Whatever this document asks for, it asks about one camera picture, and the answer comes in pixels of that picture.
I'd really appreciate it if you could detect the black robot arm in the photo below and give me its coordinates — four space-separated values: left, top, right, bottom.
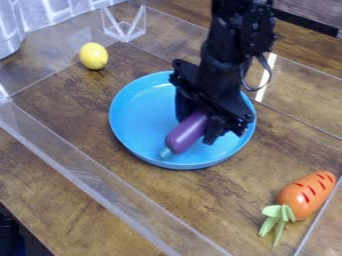
169 0 276 145

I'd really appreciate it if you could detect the clear acrylic corner bracket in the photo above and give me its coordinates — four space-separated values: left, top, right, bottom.
100 6 145 43

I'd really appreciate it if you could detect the orange toy carrot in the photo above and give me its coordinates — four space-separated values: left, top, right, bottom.
258 170 336 245

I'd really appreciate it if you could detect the dark wooden ledge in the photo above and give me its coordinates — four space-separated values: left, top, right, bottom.
272 9 339 38

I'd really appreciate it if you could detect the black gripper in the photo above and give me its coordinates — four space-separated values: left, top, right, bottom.
169 52 255 145

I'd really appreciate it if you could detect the blue round tray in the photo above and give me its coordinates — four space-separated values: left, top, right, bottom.
108 71 256 170

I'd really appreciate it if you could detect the yellow toy lemon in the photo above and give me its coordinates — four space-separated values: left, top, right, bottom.
79 42 108 70

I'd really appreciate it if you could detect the purple toy eggplant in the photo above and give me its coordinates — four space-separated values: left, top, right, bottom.
159 110 208 159

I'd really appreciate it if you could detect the grey checked curtain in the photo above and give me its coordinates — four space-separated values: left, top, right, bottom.
0 0 127 60

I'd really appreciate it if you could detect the clear acrylic enclosure wall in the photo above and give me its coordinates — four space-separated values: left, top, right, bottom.
0 84 231 256

